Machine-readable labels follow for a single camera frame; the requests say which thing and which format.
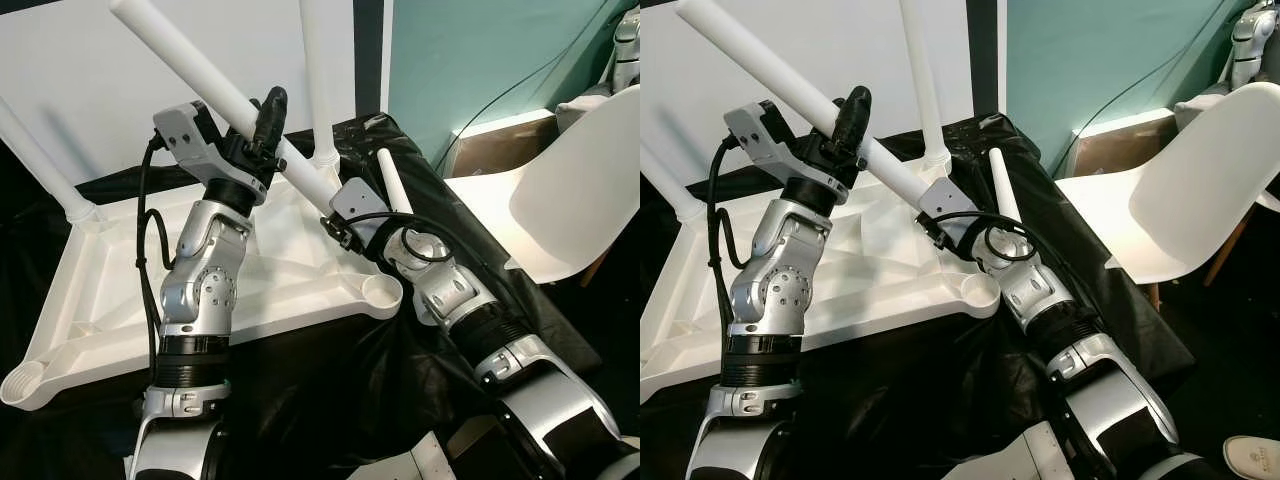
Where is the brown cardboard box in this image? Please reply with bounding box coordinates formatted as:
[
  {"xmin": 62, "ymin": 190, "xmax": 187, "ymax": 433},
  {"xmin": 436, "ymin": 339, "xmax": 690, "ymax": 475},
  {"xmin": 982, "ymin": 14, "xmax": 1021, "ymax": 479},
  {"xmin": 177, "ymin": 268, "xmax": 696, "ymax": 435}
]
[{"xmin": 440, "ymin": 115, "xmax": 557, "ymax": 177}]

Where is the white plastic table leg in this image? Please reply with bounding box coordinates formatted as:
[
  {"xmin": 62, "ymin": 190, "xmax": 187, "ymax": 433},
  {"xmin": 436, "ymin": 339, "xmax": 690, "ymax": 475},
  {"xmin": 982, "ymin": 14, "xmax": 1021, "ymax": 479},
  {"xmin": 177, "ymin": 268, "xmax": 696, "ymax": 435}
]
[
  {"xmin": 0, "ymin": 95, "xmax": 102, "ymax": 227},
  {"xmin": 640, "ymin": 140, "xmax": 707, "ymax": 224},
  {"xmin": 109, "ymin": 0, "xmax": 352, "ymax": 217},
  {"xmin": 987, "ymin": 146, "xmax": 1024, "ymax": 227},
  {"xmin": 674, "ymin": 0, "xmax": 947, "ymax": 207},
  {"xmin": 297, "ymin": 0, "xmax": 347, "ymax": 170},
  {"xmin": 897, "ymin": 0, "xmax": 952, "ymax": 172},
  {"xmin": 376, "ymin": 147, "xmax": 417, "ymax": 217}
]

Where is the thin black wall cable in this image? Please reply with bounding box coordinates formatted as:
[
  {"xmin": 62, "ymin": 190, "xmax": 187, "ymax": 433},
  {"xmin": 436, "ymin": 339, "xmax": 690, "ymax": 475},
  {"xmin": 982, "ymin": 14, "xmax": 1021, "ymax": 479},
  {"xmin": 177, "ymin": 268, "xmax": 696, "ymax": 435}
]
[
  {"xmin": 430, "ymin": 0, "xmax": 617, "ymax": 182},
  {"xmin": 1045, "ymin": 0, "xmax": 1252, "ymax": 182}
]

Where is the white robot body panel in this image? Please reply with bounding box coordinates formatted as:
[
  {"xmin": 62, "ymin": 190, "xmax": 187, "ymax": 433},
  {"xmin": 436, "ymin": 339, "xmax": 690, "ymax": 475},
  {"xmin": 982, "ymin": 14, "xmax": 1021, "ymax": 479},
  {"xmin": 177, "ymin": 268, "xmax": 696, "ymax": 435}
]
[
  {"xmin": 940, "ymin": 420, "xmax": 1062, "ymax": 480},
  {"xmin": 340, "ymin": 432, "xmax": 462, "ymax": 480}
]

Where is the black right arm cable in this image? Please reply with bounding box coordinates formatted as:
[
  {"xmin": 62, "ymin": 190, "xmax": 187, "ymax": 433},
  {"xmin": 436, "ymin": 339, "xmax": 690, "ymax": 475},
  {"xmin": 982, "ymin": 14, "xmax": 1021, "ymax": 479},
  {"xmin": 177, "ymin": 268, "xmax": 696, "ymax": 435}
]
[
  {"xmin": 935, "ymin": 209, "xmax": 1042, "ymax": 264},
  {"xmin": 345, "ymin": 209, "xmax": 452, "ymax": 264}
]

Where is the white grey machine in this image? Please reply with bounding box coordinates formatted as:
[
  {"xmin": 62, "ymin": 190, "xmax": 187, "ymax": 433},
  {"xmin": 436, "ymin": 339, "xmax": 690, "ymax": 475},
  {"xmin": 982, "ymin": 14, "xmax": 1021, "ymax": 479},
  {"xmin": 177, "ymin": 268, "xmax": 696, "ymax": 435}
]
[
  {"xmin": 1230, "ymin": 5, "xmax": 1280, "ymax": 92},
  {"xmin": 610, "ymin": 10, "xmax": 641, "ymax": 97}
]

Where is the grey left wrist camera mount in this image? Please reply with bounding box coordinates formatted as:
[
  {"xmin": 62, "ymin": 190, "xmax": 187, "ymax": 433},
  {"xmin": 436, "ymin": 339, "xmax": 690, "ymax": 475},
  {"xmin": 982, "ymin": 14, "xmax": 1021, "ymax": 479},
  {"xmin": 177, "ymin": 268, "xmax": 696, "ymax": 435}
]
[
  {"xmin": 722, "ymin": 100, "xmax": 862, "ymax": 192},
  {"xmin": 152, "ymin": 100, "xmax": 267, "ymax": 207}
]

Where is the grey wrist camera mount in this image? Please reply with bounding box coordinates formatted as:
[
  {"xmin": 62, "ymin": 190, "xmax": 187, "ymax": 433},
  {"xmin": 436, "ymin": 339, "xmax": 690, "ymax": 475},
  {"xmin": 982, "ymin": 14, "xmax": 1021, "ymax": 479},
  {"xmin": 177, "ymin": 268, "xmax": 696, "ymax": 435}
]
[
  {"xmin": 327, "ymin": 177, "xmax": 387, "ymax": 242},
  {"xmin": 722, "ymin": 100, "xmax": 862, "ymax": 192},
  {"xmin": 916, "ymin": 174, "xmax": 982, "ymax": 242},
  {"xmin": 152, "ymin": 100, "xmax": 267, "ymax": 207}
]

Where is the white plastic table top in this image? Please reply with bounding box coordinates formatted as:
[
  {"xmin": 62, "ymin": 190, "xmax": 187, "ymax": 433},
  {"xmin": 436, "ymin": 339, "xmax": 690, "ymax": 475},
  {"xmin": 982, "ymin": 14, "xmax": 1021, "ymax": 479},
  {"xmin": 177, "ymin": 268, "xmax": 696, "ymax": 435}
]
[
  {"xmin": 640, "ymin": 164, "xmax": 1002, "ymax": 402},
  {"xmin": 0, "ymin": 164, "xmax": 405, "ymax": 414}
]

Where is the black vertical post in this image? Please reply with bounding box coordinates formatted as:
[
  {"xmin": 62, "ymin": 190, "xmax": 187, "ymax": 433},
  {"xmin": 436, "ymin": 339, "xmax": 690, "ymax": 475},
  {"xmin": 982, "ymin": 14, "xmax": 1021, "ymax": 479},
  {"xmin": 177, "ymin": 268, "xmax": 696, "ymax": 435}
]
[
  {"xmin": 964, "ymin": 0, "xmax": 1000, "ymax": 122},
  {"xmin": 351, "ymin": 0, "xmax": 387, "ymax": 122}
]

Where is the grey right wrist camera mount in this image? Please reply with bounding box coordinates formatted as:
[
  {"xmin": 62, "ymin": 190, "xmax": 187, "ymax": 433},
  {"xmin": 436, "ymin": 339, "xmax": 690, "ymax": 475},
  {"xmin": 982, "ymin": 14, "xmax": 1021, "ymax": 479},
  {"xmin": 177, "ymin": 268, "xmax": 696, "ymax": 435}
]
[
  {"xmin": 916, "ymin": 174, "xmax": 982, "ymax": 242},
  {"xmin": 327, "ymin": 177, "xmax": 387, "ymax": 242}
]

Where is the black cloth cover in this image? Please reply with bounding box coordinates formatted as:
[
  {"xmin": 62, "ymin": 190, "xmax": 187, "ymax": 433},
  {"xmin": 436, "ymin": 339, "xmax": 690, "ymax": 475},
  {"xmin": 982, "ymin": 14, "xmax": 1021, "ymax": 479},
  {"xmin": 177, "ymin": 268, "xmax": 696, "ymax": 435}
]
[
  {"xmin": 0, "ymin": 112, "xmax": 602, "ymax": 480},
  {"xmin": 640, "ymin": 112, "xmax": 1197, "ymax": 480}
]

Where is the grey cushion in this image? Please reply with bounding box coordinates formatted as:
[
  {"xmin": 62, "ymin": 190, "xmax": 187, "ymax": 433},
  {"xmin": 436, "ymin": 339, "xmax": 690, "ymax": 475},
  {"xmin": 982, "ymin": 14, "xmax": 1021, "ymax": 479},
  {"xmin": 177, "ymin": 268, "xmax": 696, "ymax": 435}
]
[
  {"xmin": 555, "ymin": 95, "xmax": 614, "ymax": 132},
  {"xmin": 1175, "ymin": 95, "xmax": 1237, "ymax": 127}
]

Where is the white plastic chair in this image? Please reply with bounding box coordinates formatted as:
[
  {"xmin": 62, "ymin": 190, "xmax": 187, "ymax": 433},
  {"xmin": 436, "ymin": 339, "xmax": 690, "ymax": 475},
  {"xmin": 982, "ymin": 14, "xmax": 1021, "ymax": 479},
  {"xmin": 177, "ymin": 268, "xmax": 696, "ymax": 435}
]
[
  {"xmin": 445, "ymin": 85, "xmax": 641, "ymax": 287},
  {"xmin": 1055, "ymin": 82, "xmax": 1280, "ymax": 287}
]

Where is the white slipper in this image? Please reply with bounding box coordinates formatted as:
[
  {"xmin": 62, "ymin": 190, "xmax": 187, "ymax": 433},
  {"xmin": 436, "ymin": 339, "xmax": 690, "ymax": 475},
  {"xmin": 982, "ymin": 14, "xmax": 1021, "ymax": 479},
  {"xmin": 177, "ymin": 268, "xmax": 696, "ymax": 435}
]
[{"xmin": 1225, "ymin": 435, "xmax": 1280, "ymax": 477}]

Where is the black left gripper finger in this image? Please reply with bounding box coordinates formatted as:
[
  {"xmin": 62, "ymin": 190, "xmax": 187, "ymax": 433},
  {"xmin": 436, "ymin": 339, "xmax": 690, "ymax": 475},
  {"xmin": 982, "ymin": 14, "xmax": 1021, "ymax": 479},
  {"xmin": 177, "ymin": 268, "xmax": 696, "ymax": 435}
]
[
  {"xmin": 250, "ymin": 85, "xmax": 290, "ymax": 161},
  {"xmin": 830, "ymin": 85, "xmax": 873, "ymax": 163}
]

